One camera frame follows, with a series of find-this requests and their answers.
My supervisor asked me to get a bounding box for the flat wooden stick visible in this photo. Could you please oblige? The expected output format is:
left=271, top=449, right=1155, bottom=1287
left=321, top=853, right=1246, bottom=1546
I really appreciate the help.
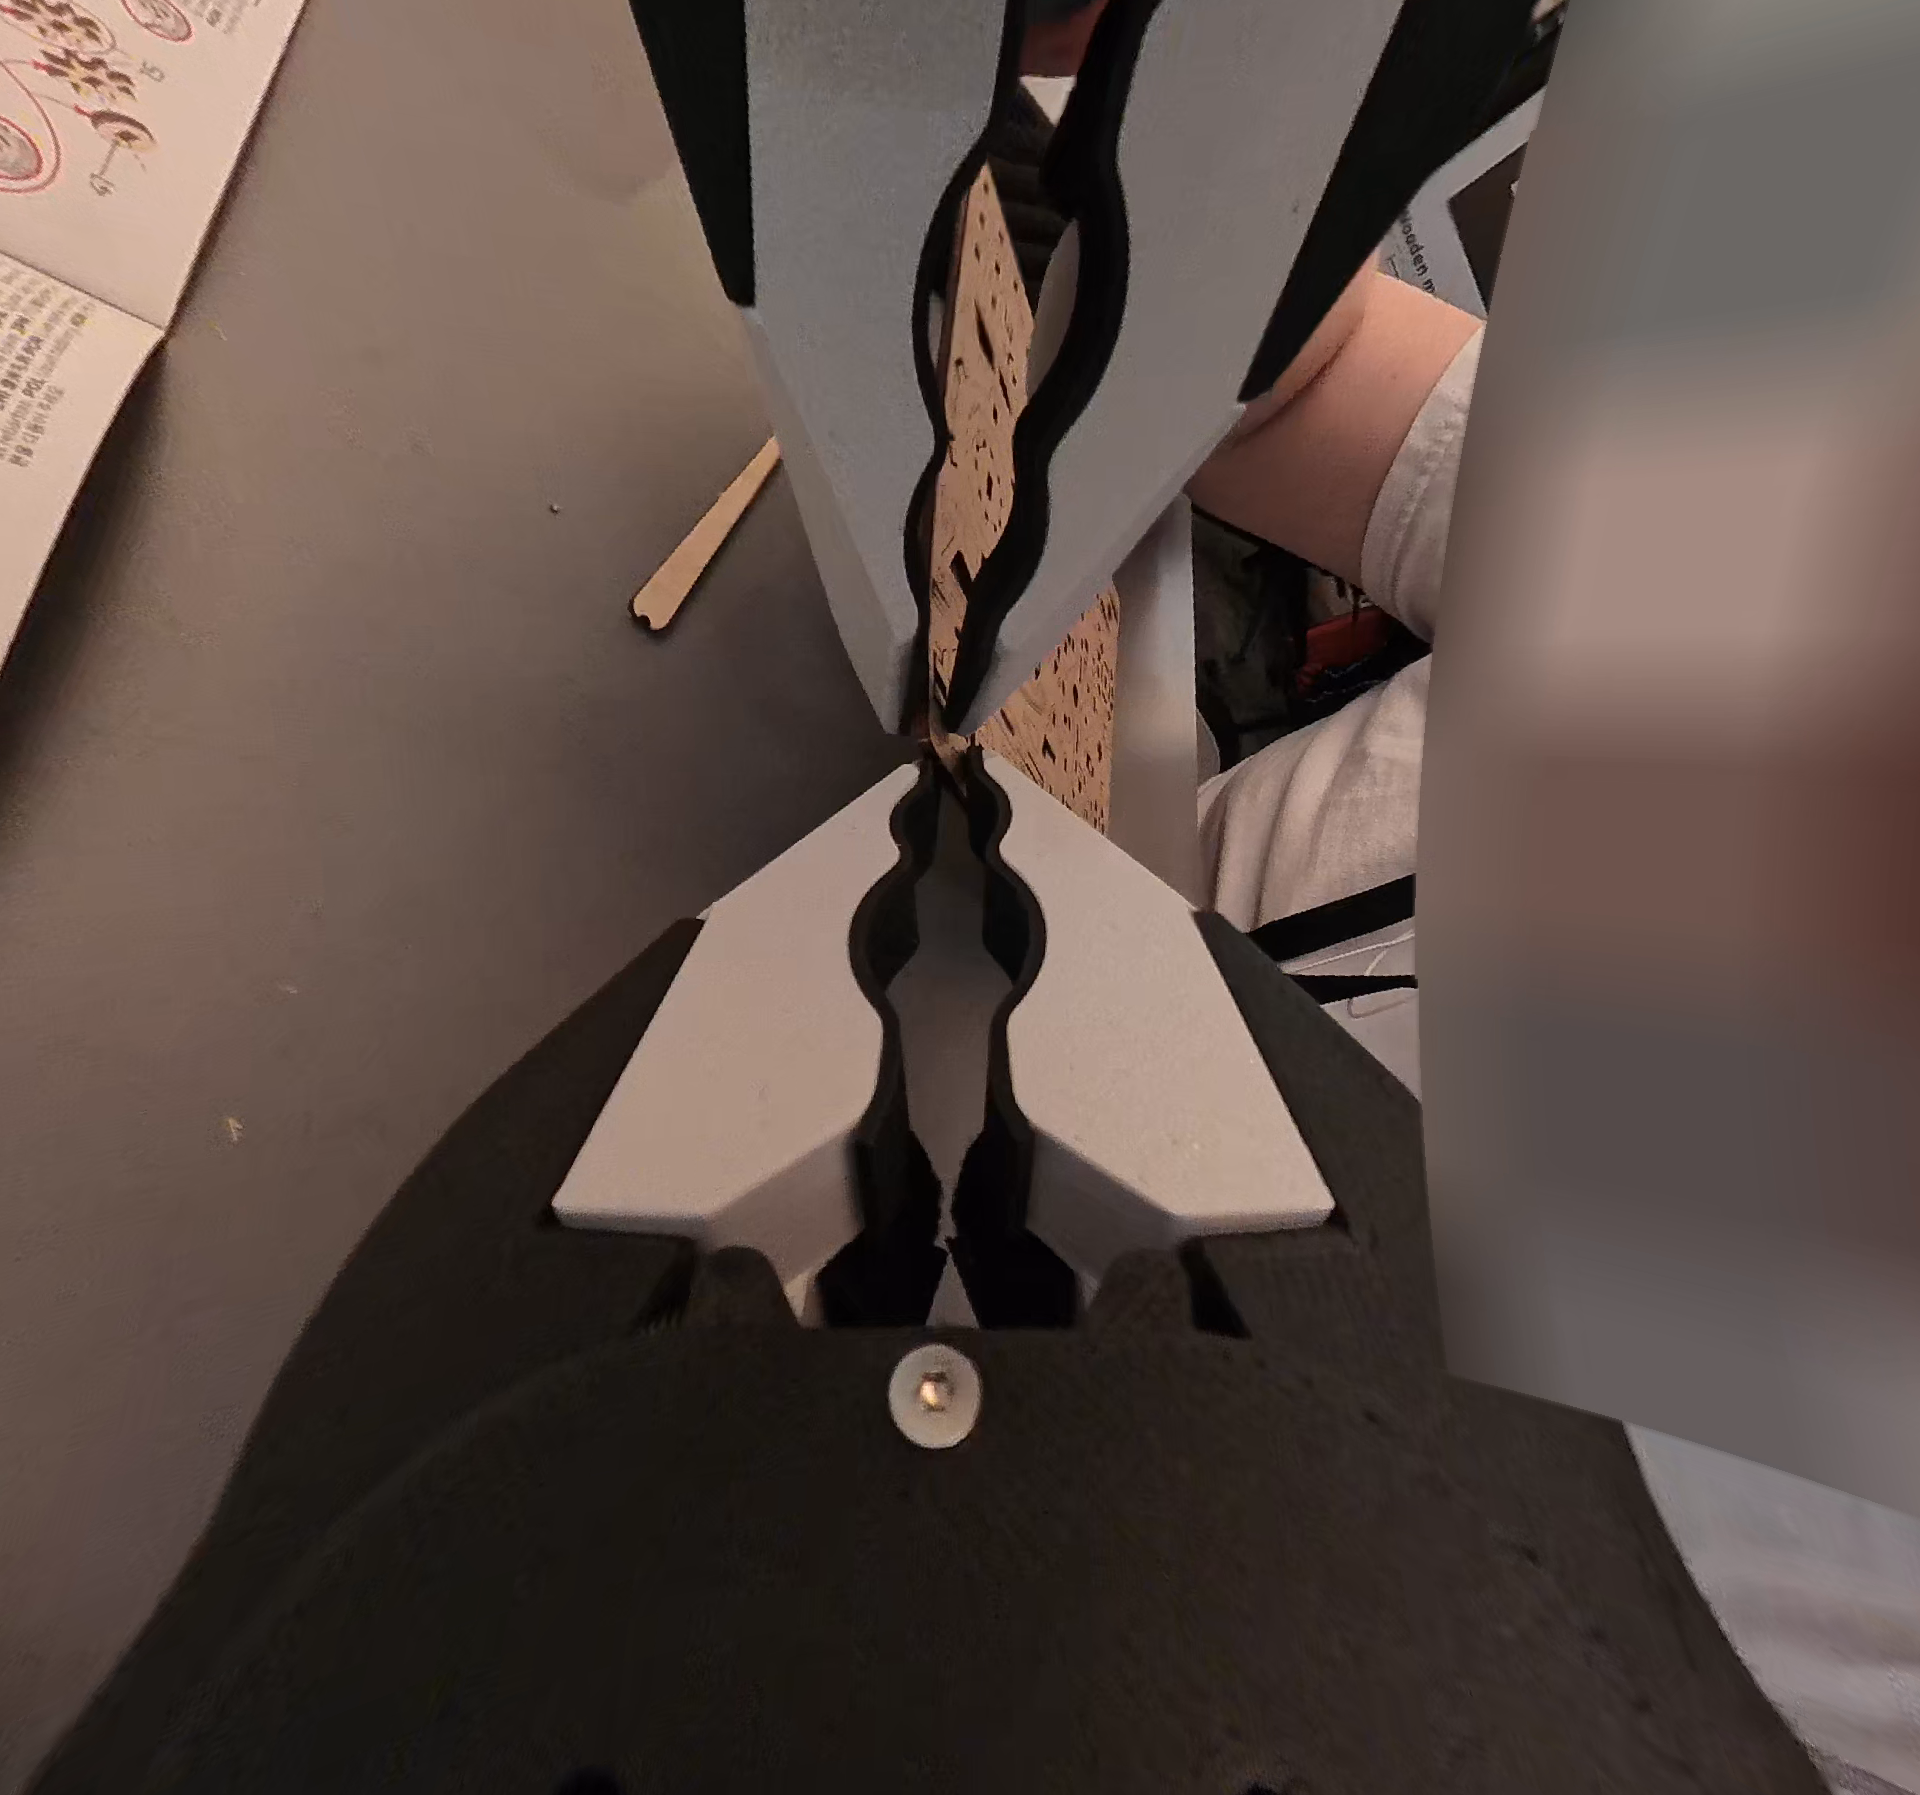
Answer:
left=628, top=437, right=788, bottom=639

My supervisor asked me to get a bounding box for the laser-cut wooden parts sheet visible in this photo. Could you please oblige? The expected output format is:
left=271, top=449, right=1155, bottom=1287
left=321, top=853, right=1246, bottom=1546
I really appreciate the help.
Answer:
left=921, top=161, right=1126, bottom=839

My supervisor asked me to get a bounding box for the assembly instruction booklet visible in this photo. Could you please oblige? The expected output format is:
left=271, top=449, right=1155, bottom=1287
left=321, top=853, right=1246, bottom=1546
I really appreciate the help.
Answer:
left=0, top=0, right=359, bottom=671

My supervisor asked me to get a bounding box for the person's right forearm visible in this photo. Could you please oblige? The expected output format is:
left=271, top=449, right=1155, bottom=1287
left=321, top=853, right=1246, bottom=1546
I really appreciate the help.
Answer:
left=1189, top=270, right=1479, bottom=582

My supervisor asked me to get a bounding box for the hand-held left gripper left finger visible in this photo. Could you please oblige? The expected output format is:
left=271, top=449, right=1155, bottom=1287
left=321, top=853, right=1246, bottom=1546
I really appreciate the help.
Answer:
left=549, top=762, right=954, bottom=1326

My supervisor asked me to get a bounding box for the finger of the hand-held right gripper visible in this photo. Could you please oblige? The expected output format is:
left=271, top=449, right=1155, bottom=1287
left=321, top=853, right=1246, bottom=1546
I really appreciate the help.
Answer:
left=931, top=0, right=1434, bottom=743
left=741, top=0, right=1029, bottom=743

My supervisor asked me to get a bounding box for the printed model kit box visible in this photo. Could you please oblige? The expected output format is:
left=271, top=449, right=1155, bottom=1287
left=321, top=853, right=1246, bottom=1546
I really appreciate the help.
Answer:
left=1373, top=70, right=1554, bottom=316

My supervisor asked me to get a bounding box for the person's white shirt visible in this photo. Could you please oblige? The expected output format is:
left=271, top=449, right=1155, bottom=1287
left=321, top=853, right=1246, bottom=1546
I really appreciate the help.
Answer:
left=1196, top=328, right=1920, bottom=1795

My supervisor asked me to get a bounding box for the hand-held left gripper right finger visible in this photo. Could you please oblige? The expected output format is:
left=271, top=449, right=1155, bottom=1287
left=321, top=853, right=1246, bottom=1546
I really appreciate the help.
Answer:
left=945, top=753, right=1343, bottom=1326

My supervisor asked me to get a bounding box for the black strap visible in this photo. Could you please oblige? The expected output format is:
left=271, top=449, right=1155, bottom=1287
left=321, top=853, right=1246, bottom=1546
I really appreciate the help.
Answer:
left=1246, top=877, right=1418, bottom=1020

